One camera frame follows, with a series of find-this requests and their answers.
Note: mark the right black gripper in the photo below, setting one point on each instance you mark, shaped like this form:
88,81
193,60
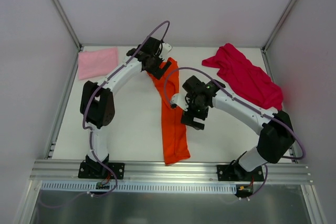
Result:
194,118

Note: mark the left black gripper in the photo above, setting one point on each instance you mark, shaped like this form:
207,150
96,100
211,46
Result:
159,68

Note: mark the orange t shirt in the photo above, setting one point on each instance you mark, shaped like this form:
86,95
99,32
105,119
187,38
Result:
174,137

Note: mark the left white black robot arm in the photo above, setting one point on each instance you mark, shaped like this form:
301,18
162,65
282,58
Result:
97,100

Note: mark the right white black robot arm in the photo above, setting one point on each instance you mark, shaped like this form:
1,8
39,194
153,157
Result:
272,126

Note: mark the magenta t shirt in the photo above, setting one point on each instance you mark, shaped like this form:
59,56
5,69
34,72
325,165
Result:
245,79

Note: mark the folded pink t shirt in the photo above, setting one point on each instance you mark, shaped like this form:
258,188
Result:
97,63

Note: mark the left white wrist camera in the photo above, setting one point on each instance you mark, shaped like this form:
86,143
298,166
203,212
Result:
164,49

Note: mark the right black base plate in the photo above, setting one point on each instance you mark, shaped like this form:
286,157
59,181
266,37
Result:
233,172

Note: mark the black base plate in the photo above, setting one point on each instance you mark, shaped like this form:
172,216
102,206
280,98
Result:
91,169
233,172

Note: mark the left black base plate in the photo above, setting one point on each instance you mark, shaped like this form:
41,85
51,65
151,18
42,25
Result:
91,169

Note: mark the white slotted cable duct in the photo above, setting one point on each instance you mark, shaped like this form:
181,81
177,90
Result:
141,187

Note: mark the left aluminium frame post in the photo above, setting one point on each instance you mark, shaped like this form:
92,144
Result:
66,22

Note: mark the aluminium frame post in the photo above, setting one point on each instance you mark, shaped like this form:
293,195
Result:
284,15
66,22

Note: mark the front aluminium rail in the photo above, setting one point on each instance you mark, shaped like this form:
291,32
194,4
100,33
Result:
184,172

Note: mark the right aluminium frame post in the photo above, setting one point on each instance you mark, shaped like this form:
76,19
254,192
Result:
284,15

